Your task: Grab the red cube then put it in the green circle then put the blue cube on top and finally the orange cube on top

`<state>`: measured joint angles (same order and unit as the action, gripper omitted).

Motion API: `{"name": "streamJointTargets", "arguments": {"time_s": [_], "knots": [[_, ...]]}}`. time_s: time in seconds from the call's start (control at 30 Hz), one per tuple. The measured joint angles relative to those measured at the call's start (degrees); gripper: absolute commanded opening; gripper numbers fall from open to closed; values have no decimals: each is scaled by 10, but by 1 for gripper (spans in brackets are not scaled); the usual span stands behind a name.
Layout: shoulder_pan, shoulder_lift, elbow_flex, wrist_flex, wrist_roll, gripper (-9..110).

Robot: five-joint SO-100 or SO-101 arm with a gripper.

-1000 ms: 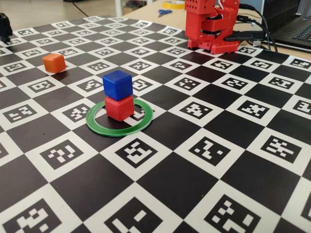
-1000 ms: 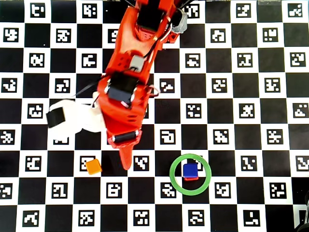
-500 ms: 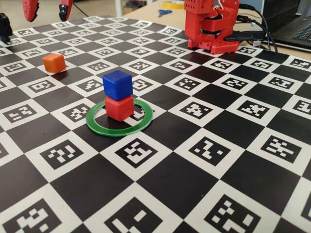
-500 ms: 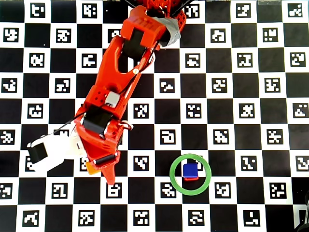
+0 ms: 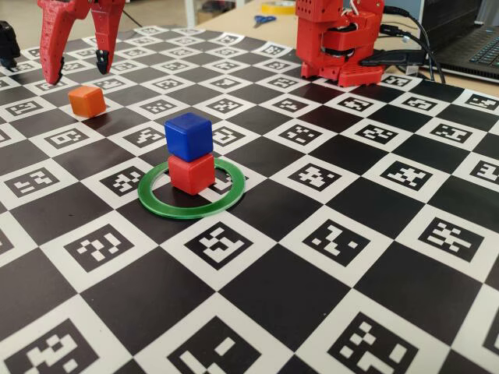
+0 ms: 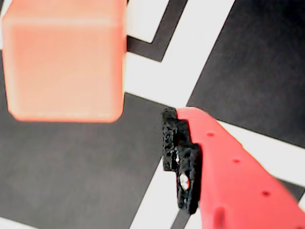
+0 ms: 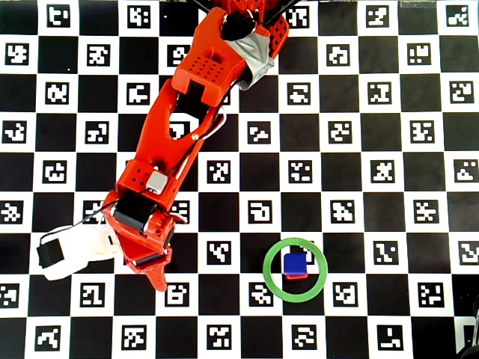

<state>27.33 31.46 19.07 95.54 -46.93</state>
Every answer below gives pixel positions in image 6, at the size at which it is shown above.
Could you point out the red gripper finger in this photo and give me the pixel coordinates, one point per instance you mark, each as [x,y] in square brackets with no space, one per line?
[238,186]

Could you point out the black white marker mat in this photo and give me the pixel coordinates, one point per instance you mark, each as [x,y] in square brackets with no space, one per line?
[250,59]

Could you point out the orange cube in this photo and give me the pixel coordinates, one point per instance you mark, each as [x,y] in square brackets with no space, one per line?
[62,66]

